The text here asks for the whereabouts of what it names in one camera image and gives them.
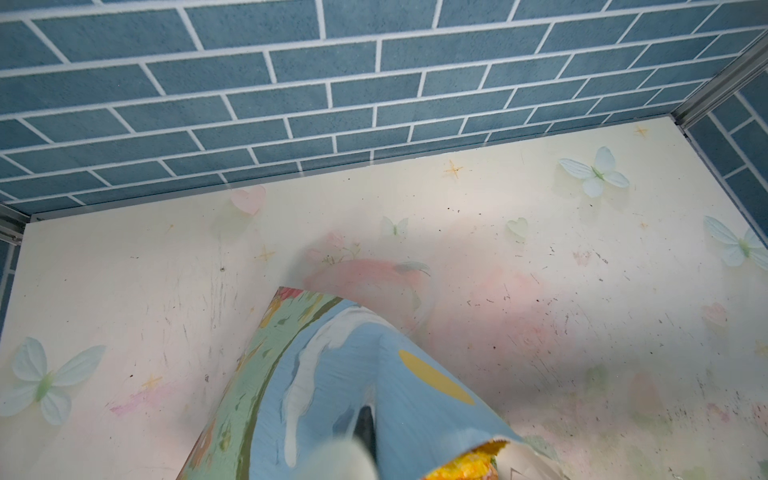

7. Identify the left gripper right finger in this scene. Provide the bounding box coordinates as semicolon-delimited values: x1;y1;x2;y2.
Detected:
353;405;377;462

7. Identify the yellow snack packet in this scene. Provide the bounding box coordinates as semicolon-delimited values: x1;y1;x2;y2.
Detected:
423;440;508;480

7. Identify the colourful paper gift bag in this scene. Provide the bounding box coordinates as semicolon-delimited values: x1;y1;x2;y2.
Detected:
179;287;564;479

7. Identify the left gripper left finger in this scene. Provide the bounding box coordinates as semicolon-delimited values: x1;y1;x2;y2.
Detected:
296;439;378;480

